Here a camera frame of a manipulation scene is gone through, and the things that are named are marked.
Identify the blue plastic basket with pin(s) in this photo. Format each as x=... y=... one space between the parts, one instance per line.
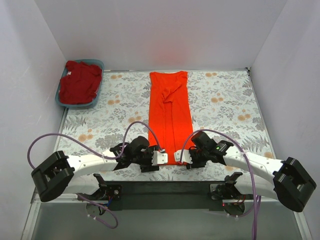
x=81 y=106

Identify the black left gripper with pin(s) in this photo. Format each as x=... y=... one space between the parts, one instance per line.
x=148 y=160

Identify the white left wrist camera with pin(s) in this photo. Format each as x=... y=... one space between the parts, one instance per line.
x=159 y=158

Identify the black front table strip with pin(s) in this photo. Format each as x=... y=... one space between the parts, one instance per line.
x=165 y=195

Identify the aluminium front frame rail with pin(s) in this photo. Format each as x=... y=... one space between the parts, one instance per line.
x=285 y=191

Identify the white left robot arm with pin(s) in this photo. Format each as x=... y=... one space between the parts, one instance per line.
x=79 y=174

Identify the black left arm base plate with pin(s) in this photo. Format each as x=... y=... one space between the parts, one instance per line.
x=112 y=192

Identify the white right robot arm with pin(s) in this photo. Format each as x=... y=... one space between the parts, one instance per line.
x=229 y=153

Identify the red t shirt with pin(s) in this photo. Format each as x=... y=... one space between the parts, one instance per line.
x=80 y=85

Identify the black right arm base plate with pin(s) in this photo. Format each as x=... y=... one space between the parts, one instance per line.
x=227 y=191

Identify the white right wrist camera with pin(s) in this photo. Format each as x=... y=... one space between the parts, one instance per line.
x=183 y=156

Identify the orange t shirt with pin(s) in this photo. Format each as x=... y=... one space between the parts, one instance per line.
x=169 y=112

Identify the floral table mat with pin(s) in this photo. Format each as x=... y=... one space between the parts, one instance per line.
x=222 y=102

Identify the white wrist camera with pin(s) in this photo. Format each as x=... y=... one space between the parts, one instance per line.
x=159 y=158
x=183 y=156

